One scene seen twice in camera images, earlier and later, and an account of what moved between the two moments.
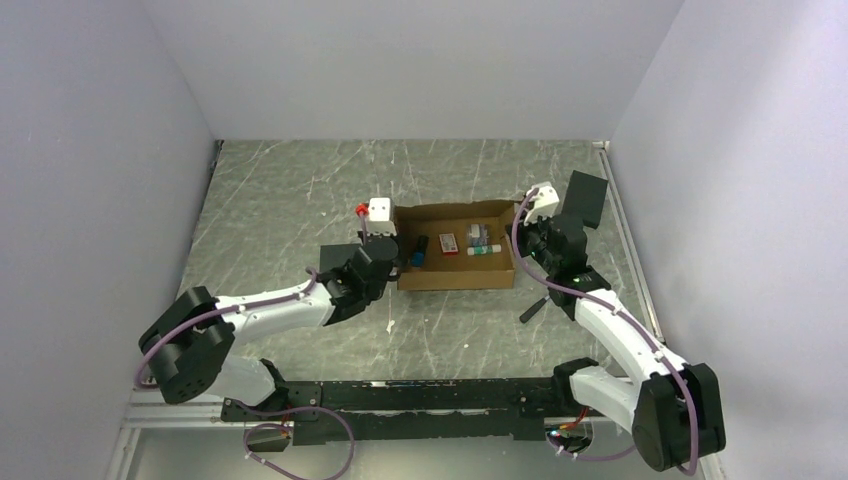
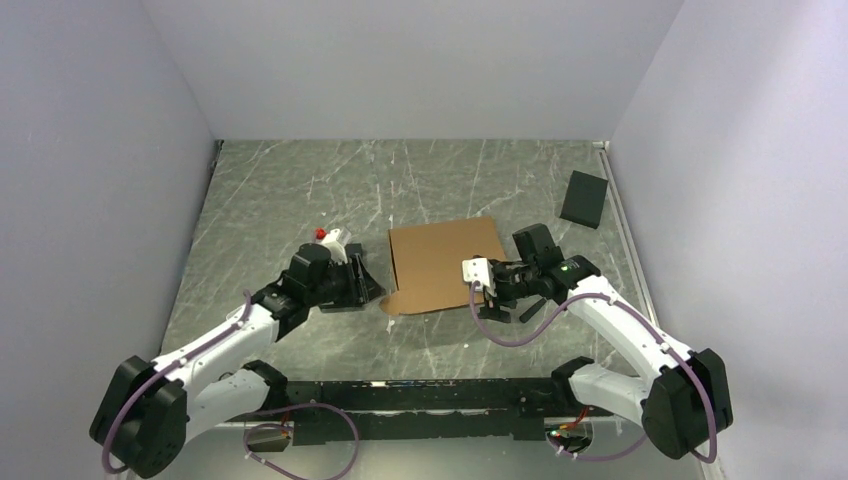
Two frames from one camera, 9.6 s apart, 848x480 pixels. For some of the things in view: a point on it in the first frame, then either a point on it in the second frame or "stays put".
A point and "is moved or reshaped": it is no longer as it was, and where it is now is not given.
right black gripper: x=522 y=230 to x=492 y=310
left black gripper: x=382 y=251 to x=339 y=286
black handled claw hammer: x=533 y=309 stays put
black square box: x=585 y=198 stays put
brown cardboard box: x=455 y=245 is moved or reshaped
